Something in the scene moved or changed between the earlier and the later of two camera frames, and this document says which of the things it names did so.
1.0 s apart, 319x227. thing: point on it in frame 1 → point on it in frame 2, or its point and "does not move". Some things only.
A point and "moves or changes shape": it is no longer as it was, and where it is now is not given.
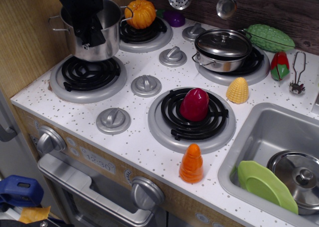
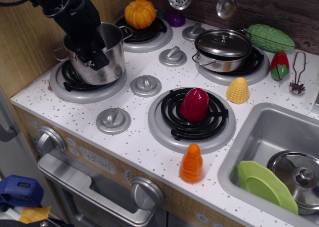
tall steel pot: (112, 15) moves or changes shape
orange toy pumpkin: (140, 13) does not move
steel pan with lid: (223, 50) does not move
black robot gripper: (82, 5) → (78, 19)
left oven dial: (50, 139) does not move
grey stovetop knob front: (113, 121) does not move
